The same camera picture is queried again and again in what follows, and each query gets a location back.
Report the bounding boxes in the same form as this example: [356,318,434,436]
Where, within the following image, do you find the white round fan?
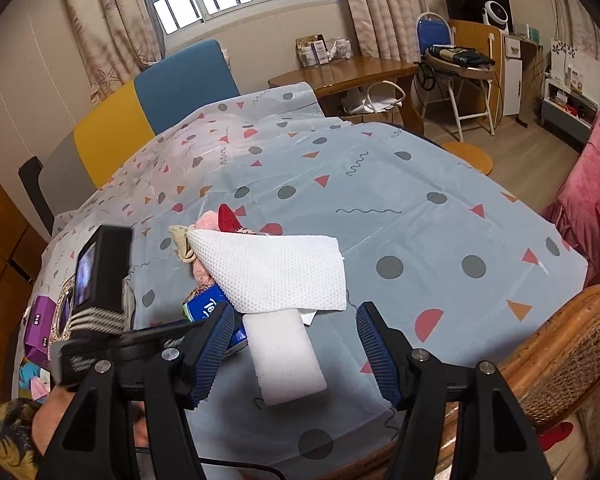
[482,1,507,26]

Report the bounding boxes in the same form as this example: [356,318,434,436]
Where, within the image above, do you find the round wooden stool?
[442,141,495,177]

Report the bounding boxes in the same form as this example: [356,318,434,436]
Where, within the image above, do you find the white paper towel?
[186,230,347,326]

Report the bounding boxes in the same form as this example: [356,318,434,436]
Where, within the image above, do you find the blue tissue pack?
[182,286,249,357]

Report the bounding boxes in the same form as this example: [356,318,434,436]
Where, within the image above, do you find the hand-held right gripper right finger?
[356,302,553,480]

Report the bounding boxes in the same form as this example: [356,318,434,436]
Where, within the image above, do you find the purple cardboard box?
[22,295,67,367]

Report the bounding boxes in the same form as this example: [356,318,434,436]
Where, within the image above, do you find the black cable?
[134,446,287,480]

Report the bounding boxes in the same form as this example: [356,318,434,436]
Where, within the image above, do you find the beige patterned curtain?
[332,0,422,62]
[59,0,167,95]

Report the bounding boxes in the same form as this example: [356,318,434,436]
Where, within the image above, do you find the blue folding chair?
[416,12,499,142]

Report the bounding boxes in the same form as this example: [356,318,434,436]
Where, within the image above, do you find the grey yellow blue chair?
[39,39,244,192]

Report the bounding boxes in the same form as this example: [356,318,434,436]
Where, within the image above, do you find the person's left forearm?
[0,384,148,480]

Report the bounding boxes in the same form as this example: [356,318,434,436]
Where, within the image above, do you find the wicker chair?
[365,283,600,480]

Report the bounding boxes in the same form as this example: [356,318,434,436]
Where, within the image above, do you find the white sponge block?
[242,307,329,407]

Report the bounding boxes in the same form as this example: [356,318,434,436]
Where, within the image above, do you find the grey low shelf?
[539,67,600,155]

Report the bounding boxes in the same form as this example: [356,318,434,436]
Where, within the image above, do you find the wooden wardrobe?
[0,149,49,411]

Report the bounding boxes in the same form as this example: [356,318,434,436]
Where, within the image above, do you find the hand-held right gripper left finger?
[35,302,237,480]

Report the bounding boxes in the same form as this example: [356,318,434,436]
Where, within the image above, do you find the silver embossed tissue box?
[53,284,79,344]

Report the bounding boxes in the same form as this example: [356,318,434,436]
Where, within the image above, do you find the clear organizer with bottles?
[295,34,356,68]

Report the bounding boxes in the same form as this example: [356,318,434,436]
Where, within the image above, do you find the pink bed cover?
[542,107,600,332]

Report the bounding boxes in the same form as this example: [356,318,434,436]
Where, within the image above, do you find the white small chair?
[346,80,407,117]

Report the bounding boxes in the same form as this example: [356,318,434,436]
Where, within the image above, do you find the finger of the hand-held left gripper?
[121,321,207,357]

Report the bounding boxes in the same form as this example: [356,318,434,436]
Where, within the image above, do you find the patterned grey tablecloth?
[12,82,589,480]

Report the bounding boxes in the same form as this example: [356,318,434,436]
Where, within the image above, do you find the pink fluffy cloth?
[192,211,221,287]

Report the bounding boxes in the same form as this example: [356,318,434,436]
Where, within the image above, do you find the white narrow cabinet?
[499,32,527,117]

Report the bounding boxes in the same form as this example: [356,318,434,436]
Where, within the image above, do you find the red sock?
[217,203,261,236]

